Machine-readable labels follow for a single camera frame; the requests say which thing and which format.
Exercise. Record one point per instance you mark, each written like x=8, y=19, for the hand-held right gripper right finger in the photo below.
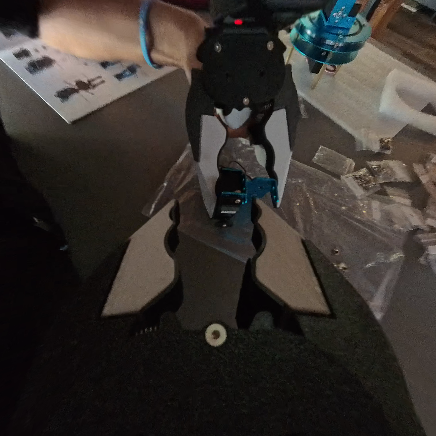
x=289, y=272

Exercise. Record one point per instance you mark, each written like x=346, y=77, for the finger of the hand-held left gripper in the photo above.
x=209, y=153
x=281, y=136

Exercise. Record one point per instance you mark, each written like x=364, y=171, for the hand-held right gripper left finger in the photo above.
x=143, y=272

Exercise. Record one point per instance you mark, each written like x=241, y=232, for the black servo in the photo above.
x=230, y=187

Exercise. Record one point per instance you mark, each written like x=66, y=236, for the blue perforated metal bracket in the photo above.
x=259, y=187

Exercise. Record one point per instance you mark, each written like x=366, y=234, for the person's left forearm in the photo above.
x=95, y=30

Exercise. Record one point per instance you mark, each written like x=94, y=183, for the blue acrylic round robot base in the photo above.
x=327, y=34

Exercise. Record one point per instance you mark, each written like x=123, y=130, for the person's left hand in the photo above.
x=177, y=37

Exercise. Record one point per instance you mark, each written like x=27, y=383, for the large clear plastic bag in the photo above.
x=323, y=211

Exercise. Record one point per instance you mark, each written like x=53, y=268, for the white foam sheet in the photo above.
x=347, y=102

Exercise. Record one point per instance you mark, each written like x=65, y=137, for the blue wristband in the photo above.
x=145, y=37

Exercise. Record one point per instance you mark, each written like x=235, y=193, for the pile of clear screw bags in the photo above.
x=381, y=177

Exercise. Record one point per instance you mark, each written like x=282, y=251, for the white foam block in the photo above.
x=402, y=98

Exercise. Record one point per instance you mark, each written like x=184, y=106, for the white instruction manual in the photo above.
x=68, y=88

